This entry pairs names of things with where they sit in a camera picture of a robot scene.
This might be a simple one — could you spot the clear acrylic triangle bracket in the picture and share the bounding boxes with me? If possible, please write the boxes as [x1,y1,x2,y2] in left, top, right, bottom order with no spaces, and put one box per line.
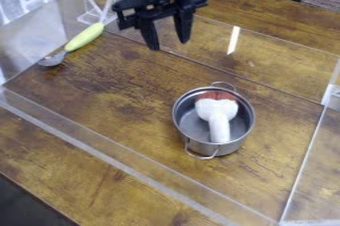
[77,0,117,25]

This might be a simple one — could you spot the white plush mushroom red cap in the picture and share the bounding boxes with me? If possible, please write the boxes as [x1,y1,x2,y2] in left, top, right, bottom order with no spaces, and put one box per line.
[195,91,239,143]

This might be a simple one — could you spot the spoon with green handle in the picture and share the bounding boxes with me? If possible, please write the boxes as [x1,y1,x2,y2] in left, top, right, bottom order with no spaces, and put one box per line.
[39,22,104,67]

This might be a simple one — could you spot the clear acrylic barrier front wall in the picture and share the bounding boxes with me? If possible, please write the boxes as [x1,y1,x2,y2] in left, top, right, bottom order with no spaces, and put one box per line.
[0,86,279,226]

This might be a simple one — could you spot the silver steel pot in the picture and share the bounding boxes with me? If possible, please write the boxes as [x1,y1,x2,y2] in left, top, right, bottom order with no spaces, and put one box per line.
[171,82,255,160]

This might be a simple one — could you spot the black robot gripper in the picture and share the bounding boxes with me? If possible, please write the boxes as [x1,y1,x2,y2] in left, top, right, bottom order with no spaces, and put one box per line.
[112,0,207,51]

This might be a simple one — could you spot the clear acrylic right wall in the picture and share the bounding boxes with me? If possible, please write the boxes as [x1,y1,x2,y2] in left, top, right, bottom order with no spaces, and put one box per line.
[279,60,340,226]

